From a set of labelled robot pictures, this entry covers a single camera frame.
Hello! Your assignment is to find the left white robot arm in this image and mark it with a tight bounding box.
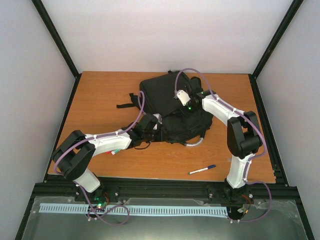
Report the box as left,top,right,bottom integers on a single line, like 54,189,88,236
51,113,163,202

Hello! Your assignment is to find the green white glue stick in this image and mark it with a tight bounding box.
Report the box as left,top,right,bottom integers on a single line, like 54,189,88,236
110,149,121,155

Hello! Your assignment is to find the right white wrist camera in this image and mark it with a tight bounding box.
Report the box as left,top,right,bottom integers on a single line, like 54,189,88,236
174,89,191,106

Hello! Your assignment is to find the light blue cable duct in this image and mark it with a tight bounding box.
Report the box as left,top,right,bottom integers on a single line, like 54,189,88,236
38,203,228,218

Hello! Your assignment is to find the blue cap white pen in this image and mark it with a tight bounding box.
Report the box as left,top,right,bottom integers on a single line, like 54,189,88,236
188,164,216,175

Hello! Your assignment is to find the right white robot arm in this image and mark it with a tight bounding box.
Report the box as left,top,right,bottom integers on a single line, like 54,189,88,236
175,90,267,203

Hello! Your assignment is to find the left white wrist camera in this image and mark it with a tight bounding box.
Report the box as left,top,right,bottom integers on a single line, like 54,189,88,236
153,113,162,130

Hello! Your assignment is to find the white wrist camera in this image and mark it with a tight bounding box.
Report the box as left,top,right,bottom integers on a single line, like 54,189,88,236
174,89,191,106
153,113,162,130

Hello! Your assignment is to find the black student backpack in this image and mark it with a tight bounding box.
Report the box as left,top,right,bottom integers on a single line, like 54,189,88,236
117,71,213,147

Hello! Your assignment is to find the black aluminium frame rail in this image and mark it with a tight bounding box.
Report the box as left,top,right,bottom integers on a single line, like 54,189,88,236
32,174,300,208

